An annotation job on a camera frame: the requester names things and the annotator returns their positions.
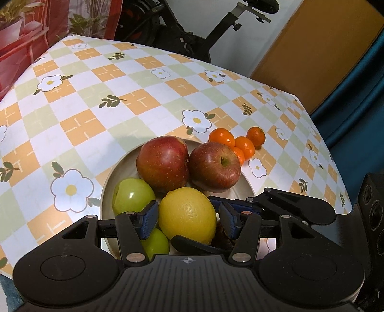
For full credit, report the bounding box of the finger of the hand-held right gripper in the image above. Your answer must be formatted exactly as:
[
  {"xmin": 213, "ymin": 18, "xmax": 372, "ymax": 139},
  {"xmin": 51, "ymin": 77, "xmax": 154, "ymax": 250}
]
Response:
[
  {"xmin": 171, "ymin": 235, "xmax": 234, "ymax": 256},
  {"xmin": 208, "ymin": 187, "xmax": 336, "ymax": 226}
]

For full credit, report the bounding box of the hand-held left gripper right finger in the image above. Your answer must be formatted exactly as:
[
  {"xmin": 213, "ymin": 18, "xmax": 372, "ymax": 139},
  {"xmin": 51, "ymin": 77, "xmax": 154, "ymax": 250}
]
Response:
[{"xmin": 219, "ymin": 202, "xmax": 319, "ymax": 267}]

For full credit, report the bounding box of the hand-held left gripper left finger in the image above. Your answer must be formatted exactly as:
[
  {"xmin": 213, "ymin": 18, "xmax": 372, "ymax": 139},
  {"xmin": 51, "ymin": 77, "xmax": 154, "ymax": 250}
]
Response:
[{"xmin": 58, "ymin": 200, "xmax": 159, "ymax": 267}]

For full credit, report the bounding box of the purple mangosteen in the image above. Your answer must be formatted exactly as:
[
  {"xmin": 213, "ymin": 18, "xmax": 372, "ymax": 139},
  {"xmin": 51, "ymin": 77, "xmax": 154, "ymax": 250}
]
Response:
[{"xmin": 214, "ymin": 220, "xmax": 240, "ymax": 250}]

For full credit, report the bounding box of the green jujube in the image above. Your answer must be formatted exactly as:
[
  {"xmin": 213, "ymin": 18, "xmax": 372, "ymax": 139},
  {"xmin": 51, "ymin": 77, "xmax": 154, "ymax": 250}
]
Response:
[
  {"xmin": 112, "ymin": 178, "xmax": 157, "ymax": 217},
  {"xmin": 139, "ymin": 227, "xmax": 171, "ymax": 254}
]

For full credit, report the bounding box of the yellow lemon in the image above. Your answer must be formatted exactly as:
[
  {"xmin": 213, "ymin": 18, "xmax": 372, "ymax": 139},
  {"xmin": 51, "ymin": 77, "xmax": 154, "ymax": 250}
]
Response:
[{"xmin": 158, "ymin": 187, "xmax": 218, "ymax": 245}]

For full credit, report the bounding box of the red apple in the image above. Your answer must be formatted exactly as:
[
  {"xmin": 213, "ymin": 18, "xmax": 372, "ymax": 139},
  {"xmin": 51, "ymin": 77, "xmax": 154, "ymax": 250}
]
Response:
[
  {"xmin": 136, "ymin": 136, "xmax": 190, "ymax": 194},
  {"xmin": 189, "ymin": 142, "xmax": 242, "ymax": 193}
]

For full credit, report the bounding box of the white bowl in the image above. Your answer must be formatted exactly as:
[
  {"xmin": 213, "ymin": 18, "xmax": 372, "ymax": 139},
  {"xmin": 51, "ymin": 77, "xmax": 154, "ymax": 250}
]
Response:
[{"xmin": 100, "ymin": 137, "xmax": 256, "ymax": 255}]

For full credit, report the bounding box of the small orange mandarin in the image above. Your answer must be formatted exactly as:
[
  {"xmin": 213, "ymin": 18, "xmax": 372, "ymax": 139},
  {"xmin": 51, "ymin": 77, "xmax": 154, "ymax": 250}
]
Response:
[
  {"xmin": 209, "ymin": 128, "xmax": 236, "ymax": 148},
  {"xmin": 246, "ymin": 126, "xmax": 266, "ymax": 147},
  {"xmin": 234, "ymin": 136, "xmax": 256, "ymax": 160},
  {"xmin": 232, "ymin": 146, "xmax": 246, "ymax": 166}
]

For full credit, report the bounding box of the teal curtain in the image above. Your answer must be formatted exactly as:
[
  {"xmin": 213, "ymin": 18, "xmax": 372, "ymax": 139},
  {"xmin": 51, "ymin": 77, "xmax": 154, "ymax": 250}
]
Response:
[{"xmin": 310, "ymin": 28, "xmax": 384, "ymax": 181}]

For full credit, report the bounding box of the checked floral tablecloth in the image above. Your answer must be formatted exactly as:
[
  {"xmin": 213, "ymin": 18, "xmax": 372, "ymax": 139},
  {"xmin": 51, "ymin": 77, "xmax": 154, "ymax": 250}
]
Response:
[{"xmin": 0, "ymin": 34, "xmax": 353, "ymax": 280}]

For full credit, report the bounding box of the wooden board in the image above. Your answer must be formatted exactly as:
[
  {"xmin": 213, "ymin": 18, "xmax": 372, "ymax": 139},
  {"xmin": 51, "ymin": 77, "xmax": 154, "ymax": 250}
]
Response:
[{"xmin": 250, "ymin": 0, "xmax": 379, "ymax": 115}]

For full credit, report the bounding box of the blue fuzzy cloth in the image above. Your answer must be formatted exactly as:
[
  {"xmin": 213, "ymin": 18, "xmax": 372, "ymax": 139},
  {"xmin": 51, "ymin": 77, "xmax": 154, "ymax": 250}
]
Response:
[{"xmin": 0, "ymin": 274, "xmax": 22, "ymax": 312}]

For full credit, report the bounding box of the black exercise bike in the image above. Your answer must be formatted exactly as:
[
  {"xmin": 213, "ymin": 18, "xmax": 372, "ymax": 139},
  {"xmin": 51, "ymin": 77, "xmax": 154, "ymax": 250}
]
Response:
[{"xmin": 115, "ymin": 0, "xmax": 280, "ymax": 64}]

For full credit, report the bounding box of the printed backdrop cloth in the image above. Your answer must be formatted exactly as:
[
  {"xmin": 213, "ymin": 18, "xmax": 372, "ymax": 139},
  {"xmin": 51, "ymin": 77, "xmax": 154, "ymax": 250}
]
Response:
[{"xmin": 0, "ymin": 0, "xmax": 124, "ymax": 100}]

